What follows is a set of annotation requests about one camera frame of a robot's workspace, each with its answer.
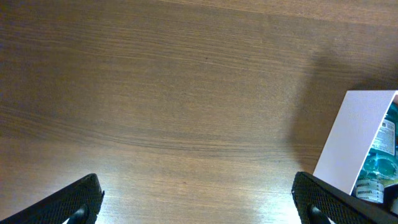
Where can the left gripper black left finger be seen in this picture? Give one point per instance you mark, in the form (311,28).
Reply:
(79,202)

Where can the white cardboard box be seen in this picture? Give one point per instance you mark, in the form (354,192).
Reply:
(355,127)

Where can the teal mouthwash bottle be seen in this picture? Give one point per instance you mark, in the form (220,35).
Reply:
(380,164)

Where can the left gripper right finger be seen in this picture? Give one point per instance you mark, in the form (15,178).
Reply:
(319,202)

